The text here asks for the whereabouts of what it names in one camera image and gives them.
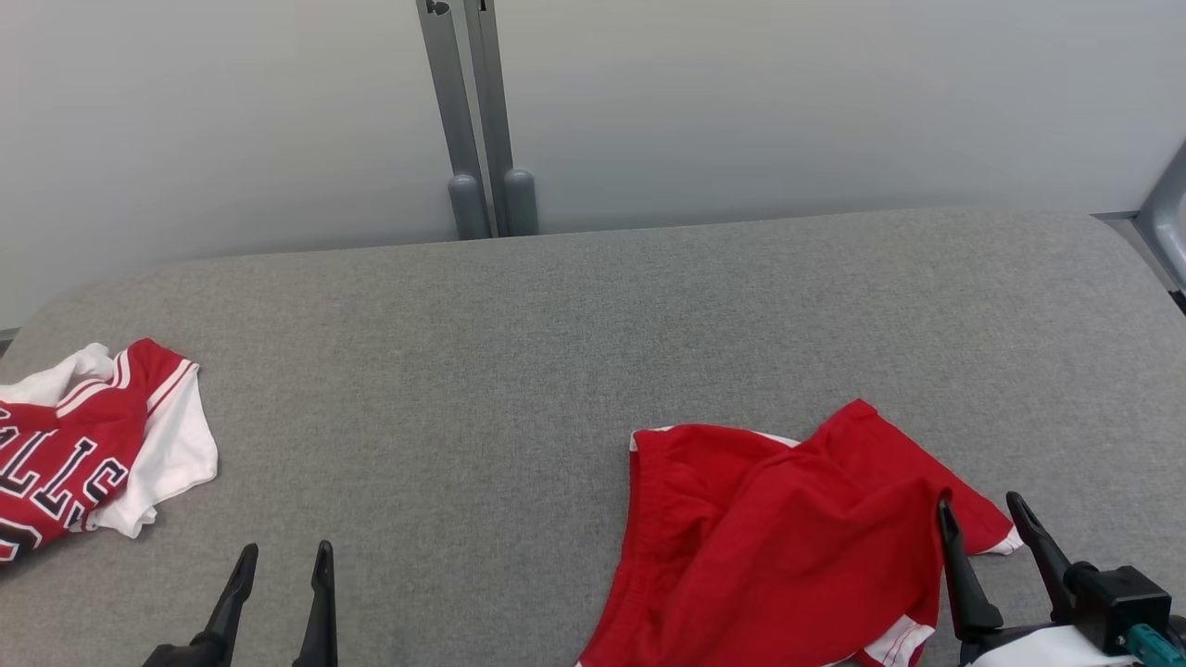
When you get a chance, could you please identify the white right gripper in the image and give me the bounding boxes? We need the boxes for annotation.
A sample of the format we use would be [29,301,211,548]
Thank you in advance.
[936,491,1137,667]

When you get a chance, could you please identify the grey metal frame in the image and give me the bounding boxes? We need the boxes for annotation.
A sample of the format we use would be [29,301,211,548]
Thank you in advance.
[1093,139,1186,311]

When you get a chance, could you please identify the teal plug right camera cable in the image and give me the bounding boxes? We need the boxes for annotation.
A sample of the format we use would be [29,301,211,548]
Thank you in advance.
[1124,623,1186,666]

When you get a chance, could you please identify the red white basketball jersey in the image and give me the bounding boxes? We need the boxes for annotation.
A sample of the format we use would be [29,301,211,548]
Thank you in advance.
[0,338,220,562]

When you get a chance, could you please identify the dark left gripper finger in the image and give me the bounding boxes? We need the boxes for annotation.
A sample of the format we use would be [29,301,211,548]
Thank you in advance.
[190,544,260,667]
[295,540,338,667]

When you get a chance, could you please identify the grey metal post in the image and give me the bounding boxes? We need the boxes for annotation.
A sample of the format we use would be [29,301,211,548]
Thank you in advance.
[463,0,539,237]
[415,0,492,241]

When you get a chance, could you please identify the red shorts white trim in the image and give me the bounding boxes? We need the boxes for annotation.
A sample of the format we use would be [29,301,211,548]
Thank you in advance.
[574,398,1025,667]

